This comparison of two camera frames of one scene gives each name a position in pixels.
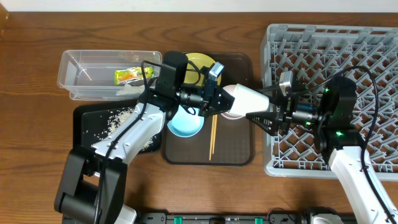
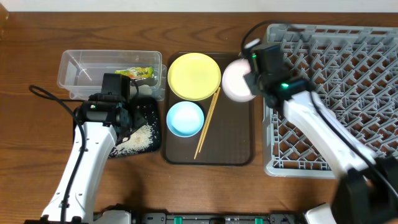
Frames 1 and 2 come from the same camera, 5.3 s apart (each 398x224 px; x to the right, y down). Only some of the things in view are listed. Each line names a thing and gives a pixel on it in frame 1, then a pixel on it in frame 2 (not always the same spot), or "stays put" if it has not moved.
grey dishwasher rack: [368, 55] stays put
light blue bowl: [184, 124] stays put
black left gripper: [208, 99] -> [131, 125]
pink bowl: [231, 89] -> [234, 83]
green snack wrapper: [122, 76] stays put
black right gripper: [285, 115] -> [250, 86]
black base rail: [224, 218] stays put
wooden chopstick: [211, 137] -> [205, 126]
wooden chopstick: [215, 122] -> [207, 122]
